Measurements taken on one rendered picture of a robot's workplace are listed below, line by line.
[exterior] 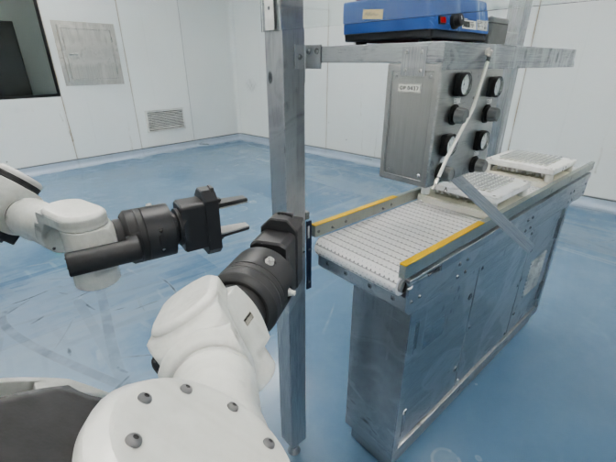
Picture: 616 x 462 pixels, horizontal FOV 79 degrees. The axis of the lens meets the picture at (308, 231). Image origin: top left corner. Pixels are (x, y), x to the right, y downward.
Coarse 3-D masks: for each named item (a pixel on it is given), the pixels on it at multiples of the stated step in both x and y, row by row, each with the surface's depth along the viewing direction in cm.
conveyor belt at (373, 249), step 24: (576, 168) 159; (528, 192) 129; (384, 216) 109; (408, 216) 109; (432, 216) 109; (456, 216) 109; (336, 240) 94; (360, 240) 94; (384, 240) 94; (408, 240) 94; (432, 240) 94; (360, 264) 85; (384, 264) 83; (384, 288) 81
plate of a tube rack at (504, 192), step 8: (440, 184) 114; (448, 184) 114; (512, 184) 114; (520, 184) 114; (528, 184) 115; (456, 192) 110; (480, 192) 106; (488, 192) 106; (496, 192) 106; (504, 192) 106; (512, 192) 108; (496, 200) 102; (504, 200) 106
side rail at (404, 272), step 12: (588, 168) 151; (564, 180) 132; (540, 192) 119; (552, 192) 127; (516, 204) 108; (528, 204) 114; (480, 228) 95; (456, 240) 88; (468, 240) 92; (432, 252) 81; (444, 252) 85; (420, 264) 79; (408, 276) 77
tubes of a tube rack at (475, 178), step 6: (468, 174) 123; (474, 174) 121; (480, 174) 121; (486, 174) 120; (468, 180) 116; (474, 180) 115; (480, 180) 115; (486, 180) 115; (492, 180) 115; (498, 180) 115; (504, 180) 116; (474, 186) 112; (480, 186) 110; (486, 186) 109
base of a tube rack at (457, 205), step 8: (432, 192) 121; (424, 200) 119; (432, 200) 117; (440, 200) 115; (448, 200) 114; (456, 200) 114; (512, 200) 114; (448, 208) 114; (456, 208) 112; (464, 208) 110; (472, 208) 108; (480, 216) 107
